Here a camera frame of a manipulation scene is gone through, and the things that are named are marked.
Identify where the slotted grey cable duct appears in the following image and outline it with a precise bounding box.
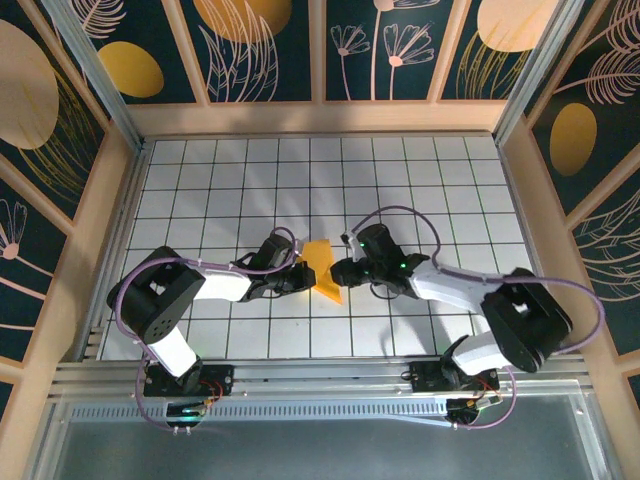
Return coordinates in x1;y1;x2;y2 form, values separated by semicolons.
67;402;451;422

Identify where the thin black cable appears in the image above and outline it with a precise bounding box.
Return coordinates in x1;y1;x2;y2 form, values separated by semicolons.
369;282;412;301

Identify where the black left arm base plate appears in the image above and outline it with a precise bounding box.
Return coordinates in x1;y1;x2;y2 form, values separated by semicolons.
143;363;235;397

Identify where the yellow cloth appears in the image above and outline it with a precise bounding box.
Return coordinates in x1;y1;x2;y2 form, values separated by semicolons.
294;238;345;306

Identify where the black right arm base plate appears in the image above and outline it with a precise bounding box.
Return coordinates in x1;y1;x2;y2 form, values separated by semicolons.
408;360;501;394

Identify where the aluminium mounting rail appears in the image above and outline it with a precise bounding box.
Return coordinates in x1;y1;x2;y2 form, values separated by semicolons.
49;355;599;401

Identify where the aluminium corner post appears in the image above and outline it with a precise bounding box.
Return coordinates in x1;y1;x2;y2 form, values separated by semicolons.
492;0;586;146
42;0;149;151

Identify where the grey translucent panel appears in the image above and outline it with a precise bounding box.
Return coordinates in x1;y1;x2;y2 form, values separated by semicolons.
24;419;616;480

